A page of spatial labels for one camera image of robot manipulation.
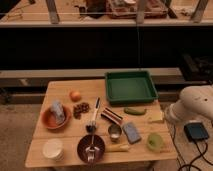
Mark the yellow corn cob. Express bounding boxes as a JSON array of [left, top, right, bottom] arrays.
[[106, 144, 130, 152]]

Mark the green pepper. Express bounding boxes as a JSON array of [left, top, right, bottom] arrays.
[[124, 107, 147, 115]]

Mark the dark brown bowl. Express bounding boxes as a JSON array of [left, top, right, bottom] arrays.
[[77, 135, 105, 164]]

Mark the small metal cup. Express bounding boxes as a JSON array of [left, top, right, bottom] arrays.
[[108, 124, 122, 141]]

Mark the black cable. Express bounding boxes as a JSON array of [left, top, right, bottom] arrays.
[[169, 123, 213, 171]]

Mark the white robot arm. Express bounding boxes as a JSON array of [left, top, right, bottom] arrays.
[[164, 85, 213, 124]]

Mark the blue sponge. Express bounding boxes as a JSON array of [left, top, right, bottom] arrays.
[[122, 122, 141, 144]]

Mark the silver foil packet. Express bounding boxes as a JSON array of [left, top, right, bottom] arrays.
[[50, 101, 65, 125]]

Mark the white paper cup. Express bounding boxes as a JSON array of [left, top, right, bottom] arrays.
[[42, 139, 63, 161]]

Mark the orange bowl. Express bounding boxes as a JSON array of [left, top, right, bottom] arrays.
[[41, 106, 72, 130]]

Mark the green plastic cup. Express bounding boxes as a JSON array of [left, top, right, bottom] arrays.
[[146, 133, 164, 152]]

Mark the orange fruit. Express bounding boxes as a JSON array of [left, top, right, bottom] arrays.
[[69, 91, 81, 102]]

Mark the brown grape bunch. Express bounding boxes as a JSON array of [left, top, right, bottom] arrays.
[[73, 102, 90, 119]]

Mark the metal fork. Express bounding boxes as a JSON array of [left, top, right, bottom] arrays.
[[86, 137, 95, 163]]

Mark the green plastic tray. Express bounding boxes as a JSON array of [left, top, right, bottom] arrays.
[[105, 71, 158, 105]]

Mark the yellow cheese wedge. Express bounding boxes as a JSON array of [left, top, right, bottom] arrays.
[[148, 111, 164, 123]]

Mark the black controller box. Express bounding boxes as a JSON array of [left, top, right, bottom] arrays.
[[184, 122, 209, 142]]

